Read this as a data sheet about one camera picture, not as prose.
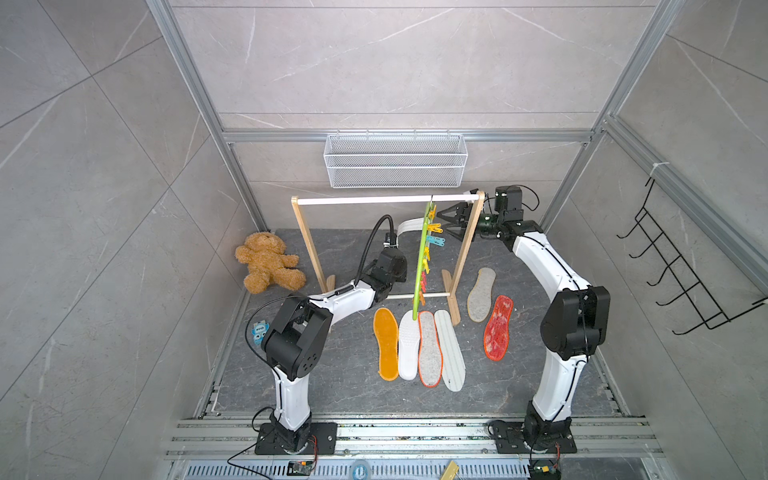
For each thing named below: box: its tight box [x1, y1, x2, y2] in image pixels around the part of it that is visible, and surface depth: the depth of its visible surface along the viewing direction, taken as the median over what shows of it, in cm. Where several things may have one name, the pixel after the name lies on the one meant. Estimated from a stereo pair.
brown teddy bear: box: [235, 232, 307, 294], surface depth 100 cm
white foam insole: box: [398, 310, 421, 381], surface depth 90 cm
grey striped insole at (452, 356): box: [434, 310, 466, 392], surface depth 90 cm
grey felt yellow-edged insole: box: [467, 267, 496, 323], surface depth 102 cm
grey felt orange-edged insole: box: [418, 311, 444, 388], surface depth 90 cm
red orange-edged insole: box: [484, 295, 514, 361], surface depth 94 cm
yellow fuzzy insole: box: [373, 307, 399, 381], surface depth 90 cm
